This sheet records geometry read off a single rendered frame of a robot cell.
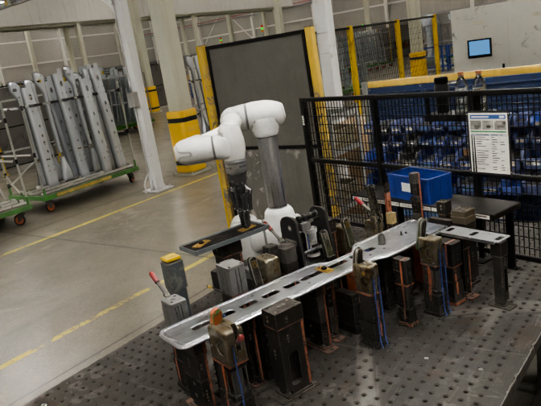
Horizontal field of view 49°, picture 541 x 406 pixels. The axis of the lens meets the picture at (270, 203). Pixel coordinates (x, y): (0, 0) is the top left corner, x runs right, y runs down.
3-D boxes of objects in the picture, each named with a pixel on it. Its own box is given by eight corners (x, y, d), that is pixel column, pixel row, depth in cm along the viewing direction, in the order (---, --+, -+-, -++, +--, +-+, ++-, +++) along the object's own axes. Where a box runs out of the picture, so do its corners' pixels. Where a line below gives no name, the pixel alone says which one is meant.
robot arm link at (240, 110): (217, 111, 288) (245, 106, 288) (217, 105, 305) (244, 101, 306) (222, 137, 292) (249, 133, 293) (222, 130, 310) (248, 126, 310)
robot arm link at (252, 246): (233, 250, 323) (225, 213, 316) (266, 245, 324) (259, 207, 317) (233, 263, 308) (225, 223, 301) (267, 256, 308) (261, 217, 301)
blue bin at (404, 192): (430, 205, 290) (427, 180, 287) (388, 196, 316) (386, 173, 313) (454, 196, 297) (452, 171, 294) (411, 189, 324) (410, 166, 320)
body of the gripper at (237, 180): (223, 174, 249) (227, 196, 251) (237, 175, 243) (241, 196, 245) (237, 170, 254) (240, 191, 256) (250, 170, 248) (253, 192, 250)
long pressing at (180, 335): (186, 354, 190) (184, 350, 190) (154, 334, 208) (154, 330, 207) (452, 227, 266) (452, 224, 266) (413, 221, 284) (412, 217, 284)
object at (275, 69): (354, 262, 514) (324, 23, 464) (346, 268, 504) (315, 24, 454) (237, 250, 596) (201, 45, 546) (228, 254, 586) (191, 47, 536)
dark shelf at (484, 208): (493, 221, 262) (493, 215, 262) (350, 200, 334) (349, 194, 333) (521, 208, 275) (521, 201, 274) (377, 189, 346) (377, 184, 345)
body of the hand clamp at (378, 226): (382, 292, 281) (373, 221, 272) (371, 288, 286) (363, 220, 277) (390, 287, 284) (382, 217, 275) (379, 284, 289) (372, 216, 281)
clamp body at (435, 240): (441, 321, 245) (434, 242, 236) (419, 313, 254) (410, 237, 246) (455, 313, 250) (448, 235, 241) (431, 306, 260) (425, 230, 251)
